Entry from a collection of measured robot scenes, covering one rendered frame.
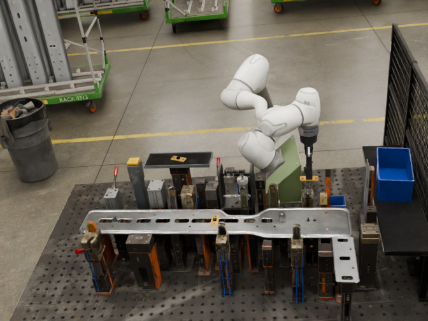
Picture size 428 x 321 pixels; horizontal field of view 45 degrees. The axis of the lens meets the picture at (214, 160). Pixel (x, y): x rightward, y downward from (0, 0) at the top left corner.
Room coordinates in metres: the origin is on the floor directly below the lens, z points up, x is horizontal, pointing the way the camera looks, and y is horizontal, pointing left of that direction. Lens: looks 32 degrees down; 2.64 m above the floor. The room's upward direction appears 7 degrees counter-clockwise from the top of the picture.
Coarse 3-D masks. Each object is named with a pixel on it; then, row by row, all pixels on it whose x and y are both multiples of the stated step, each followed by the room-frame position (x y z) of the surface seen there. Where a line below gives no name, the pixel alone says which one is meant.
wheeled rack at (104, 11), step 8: (112, 0) 9.60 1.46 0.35; (128, 0) 9.72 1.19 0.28; (136, 0) 9.52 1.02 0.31; (144, 0) 9.20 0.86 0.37; (64, 8) 9.62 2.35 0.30; (80, 8) 9.55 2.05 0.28; (88, 8) 9.35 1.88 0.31; (96, 8) 9.34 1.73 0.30; (104, 8) 9.33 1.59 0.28; (112, 8) 9.29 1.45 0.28; (120, 8) 9.23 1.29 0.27; (128, 8) 9.20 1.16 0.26; (136, 8) 9.19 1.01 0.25; (144, 8) 9.19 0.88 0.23; (80, 16) 9.25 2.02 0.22; (88, 16) 9.25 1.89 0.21; (144, 16) 9.29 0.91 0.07
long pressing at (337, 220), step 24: (96, 216) 2.23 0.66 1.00; (120, 216) 2.20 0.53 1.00; (144, 216) 2.18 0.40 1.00; (168, 216) 2.15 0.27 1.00; (192, 216) 2.12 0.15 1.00; (240, 216) 2.07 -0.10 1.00; (264, 216) 2.05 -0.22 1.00; (288, 216) 2.03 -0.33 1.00; (312, 216) 2.00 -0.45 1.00; (336, 216) 1.98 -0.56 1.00
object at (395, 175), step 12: (384, 156) 2.29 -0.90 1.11; (396, 156) 2.27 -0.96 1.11; (408, 156) 2.23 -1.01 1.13; (384, 168) 2.29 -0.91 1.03; (396, 168) 2.27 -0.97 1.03; (408, 168) 2.18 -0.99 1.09; (384, 180) 2.01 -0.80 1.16; (396, 180) 1.99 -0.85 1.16; (408, 180) 1.98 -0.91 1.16; (384, 192) 2.01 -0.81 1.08; (396, 192) 1.99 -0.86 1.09; (408, 192) 1.98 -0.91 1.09
